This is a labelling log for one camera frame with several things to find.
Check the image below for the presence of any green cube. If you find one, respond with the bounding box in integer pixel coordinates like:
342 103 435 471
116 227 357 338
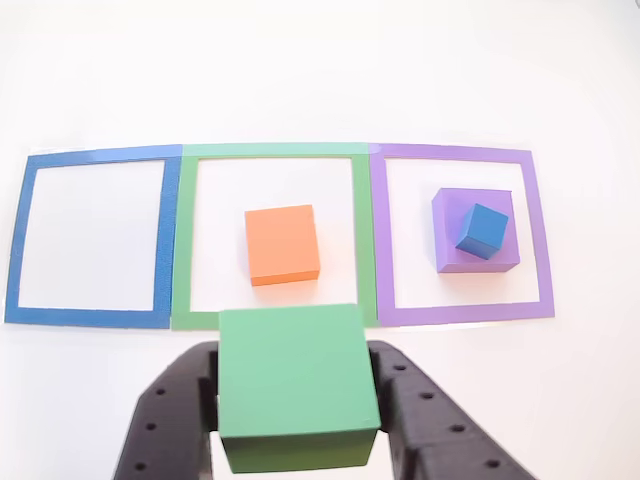
217 303 383 475

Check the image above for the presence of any small blue cube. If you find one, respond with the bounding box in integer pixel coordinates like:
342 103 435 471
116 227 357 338
454 202 510 262

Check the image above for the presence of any orange cube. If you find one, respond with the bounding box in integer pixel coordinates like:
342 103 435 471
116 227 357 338
243 203 321 288

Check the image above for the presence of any flat purple block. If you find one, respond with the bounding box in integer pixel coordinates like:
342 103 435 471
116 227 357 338
431 187 520 275

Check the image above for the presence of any blue square frame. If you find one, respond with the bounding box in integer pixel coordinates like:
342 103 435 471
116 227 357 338
3 144 184 330

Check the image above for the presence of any green square frame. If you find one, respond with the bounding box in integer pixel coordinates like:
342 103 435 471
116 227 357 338
170 142 381 331

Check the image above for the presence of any purple square frame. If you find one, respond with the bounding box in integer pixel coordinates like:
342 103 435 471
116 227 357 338
367 143 556 329

